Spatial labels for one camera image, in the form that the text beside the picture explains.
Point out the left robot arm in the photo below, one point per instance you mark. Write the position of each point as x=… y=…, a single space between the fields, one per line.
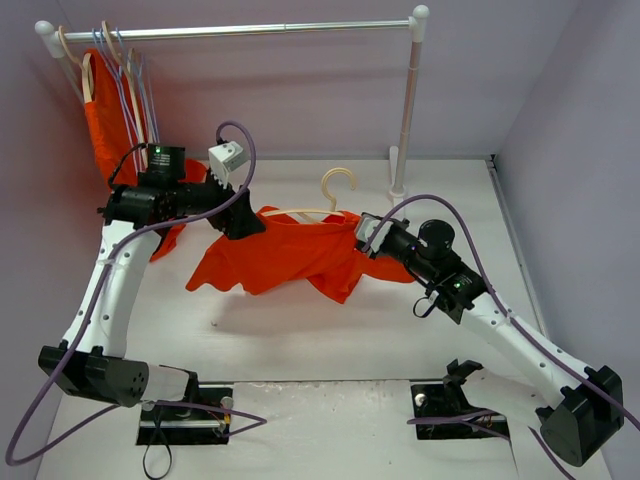
x=90 y=361

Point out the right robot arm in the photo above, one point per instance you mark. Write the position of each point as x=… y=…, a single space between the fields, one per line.
x=575 y=408

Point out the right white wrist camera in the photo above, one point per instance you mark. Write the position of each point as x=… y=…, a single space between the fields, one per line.
x=370 y=233

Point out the hanging orange shirt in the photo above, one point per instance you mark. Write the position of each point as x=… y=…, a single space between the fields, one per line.
x=110 y=140

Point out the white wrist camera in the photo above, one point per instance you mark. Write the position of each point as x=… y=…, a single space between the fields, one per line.
x=370 y=233
x=224 y=159

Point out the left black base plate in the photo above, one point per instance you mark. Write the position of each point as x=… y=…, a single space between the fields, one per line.
x=181 y=427

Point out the beige hanger under shirt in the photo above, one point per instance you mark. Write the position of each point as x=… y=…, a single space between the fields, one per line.
x=84 y=65

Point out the orange t shirt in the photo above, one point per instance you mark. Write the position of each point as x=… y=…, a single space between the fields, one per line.
x=324 y=254

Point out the lilac wire hanger left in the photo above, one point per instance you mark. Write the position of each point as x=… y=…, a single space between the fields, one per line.
x=119 y=81

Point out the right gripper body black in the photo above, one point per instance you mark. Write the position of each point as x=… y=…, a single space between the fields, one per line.
x=373 y=235

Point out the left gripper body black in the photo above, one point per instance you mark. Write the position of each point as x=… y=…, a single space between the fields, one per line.
x=226 y=211

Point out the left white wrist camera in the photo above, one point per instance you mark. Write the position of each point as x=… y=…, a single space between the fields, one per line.
x=224 y=159

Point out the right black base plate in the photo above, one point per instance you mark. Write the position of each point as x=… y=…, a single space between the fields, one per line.
x=436 y=417

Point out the lilac wire hanger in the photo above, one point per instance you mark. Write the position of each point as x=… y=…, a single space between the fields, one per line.
x=145 y=96
x=119 y=81

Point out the white metal clothes rack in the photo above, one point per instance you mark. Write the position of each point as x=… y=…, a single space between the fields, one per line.
x=295 y=81

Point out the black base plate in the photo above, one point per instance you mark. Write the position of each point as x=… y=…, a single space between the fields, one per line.
x=436 y=417
x=181 y=427

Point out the lilac wire hanger right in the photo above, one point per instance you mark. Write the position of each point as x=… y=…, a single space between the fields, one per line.
x=145 y=96

